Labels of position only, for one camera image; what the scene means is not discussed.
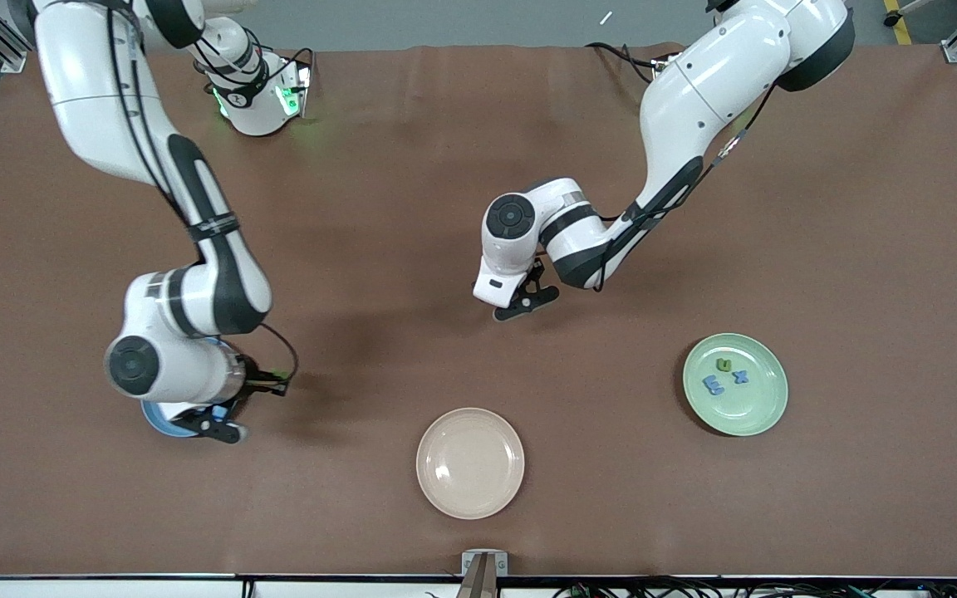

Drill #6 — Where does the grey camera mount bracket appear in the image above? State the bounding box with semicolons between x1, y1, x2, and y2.
461;550;509;598

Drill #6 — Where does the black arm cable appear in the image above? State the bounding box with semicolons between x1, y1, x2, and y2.
105;0;300;391
591;79;778;293

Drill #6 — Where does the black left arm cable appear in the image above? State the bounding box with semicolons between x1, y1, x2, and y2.
591;79;778;293

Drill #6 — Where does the black caster wheel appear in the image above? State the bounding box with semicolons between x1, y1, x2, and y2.
884;0;932;27

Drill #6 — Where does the black left base cable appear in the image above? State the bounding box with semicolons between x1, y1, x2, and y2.
585;42;662;84

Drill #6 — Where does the black right base cable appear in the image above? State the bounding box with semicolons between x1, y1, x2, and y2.
254;46;315;80

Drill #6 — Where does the green plate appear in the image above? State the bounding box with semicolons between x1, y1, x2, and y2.
682;332;789;438

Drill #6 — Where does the black base cable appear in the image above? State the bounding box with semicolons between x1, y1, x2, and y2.
254;46;315;80
585;42;662;84

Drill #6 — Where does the beige plate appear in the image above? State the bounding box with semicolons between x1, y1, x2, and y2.
415;407;526;521

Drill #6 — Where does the brown table mat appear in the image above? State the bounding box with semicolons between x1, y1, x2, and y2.
0;43;957;578

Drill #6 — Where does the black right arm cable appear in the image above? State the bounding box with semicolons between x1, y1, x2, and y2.
105;0;300;391

